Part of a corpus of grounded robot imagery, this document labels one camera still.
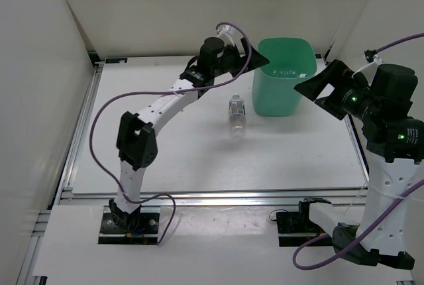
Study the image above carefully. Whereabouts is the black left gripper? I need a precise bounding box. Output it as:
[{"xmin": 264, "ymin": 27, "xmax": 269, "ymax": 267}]
[{"xmin": 211, "ymin": 36, "xmax": 268, "ymax": 77}]

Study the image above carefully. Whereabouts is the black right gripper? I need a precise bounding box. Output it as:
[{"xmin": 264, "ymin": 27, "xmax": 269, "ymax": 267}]
[{"xmin": 294, "ymin": 60, "xmax": 380, "ymax": 122}]

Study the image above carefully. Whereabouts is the clear unlabeled plastic bottle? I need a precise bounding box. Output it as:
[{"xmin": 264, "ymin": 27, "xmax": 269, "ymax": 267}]
[{"xmin": 272, "ymin": 70, "xmax": 299, "ymax": 78}]

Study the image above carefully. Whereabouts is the clear bottle white label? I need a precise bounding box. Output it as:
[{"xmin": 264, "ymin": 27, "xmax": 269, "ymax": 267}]
[{"xmin": 228, "ymin": 94, "xmax": 246, "ymax": 138}]

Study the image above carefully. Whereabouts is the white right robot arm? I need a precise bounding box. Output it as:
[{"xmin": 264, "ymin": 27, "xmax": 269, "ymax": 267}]
[{"xmin": 295, "ymin": 59, "xmax": 423, "ymax": 270}]

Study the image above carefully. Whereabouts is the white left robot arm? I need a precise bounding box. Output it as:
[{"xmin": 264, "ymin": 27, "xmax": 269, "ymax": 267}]
[{"xmin": 109, "ymin": 37, "xmax": 269, "ymax": 233}]

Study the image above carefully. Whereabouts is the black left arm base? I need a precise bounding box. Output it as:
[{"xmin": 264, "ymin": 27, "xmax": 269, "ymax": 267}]
[{"xmin": 97, "ymin": 199, "xmax": 160, "ymax": 245}]

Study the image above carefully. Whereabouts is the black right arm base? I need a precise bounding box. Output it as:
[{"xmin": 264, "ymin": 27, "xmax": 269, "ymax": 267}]
[{"xmin": 268, "ymin": 198, "xmax": 331, "ymax": 247}]

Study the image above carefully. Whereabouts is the green plastic bin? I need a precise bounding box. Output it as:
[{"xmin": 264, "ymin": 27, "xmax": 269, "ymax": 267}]
[{"xmin": 252, "ymin": 37, "xmax": 317, "ymax": 117}]

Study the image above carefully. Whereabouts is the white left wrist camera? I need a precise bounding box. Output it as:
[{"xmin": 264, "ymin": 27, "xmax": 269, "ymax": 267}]
[{"xmin": 217, "ymin": 25, "xmax": 236, "ymax": 46}]

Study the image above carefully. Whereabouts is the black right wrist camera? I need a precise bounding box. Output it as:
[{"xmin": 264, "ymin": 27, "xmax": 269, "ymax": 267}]
[{"xmin": 370, "ymin": 64, "xmax": 418, "ymax": 121}]

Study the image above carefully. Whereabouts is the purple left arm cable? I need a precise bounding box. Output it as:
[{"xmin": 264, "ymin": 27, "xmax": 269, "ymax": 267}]
[{"xmin": 89, "ymin": 22, "xmax": 251, "ymax": 245}]

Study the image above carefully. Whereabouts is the aluminium table frame rail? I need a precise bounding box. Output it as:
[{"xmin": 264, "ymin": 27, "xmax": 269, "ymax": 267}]
[{"xmin": 19, "ymin": 53, "xmax": 415, "ymax": 285}]

